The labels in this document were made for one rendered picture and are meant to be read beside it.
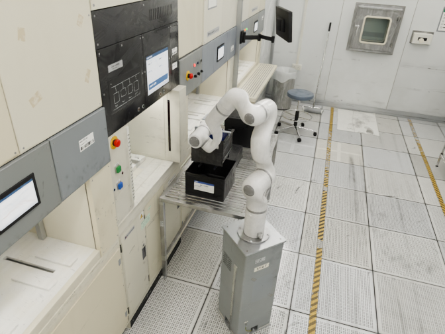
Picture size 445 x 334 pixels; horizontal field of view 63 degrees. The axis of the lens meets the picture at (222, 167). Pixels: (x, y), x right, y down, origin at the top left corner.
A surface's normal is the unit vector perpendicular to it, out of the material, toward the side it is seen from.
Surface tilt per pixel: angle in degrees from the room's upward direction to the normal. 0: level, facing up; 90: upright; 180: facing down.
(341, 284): 0
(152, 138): 90
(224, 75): 90
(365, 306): 0
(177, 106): 90
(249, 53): 90
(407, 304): 0
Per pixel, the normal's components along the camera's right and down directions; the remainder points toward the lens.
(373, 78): -0.29, 0.47
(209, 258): 0.05, -0.86
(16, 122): 0.96, 0.18
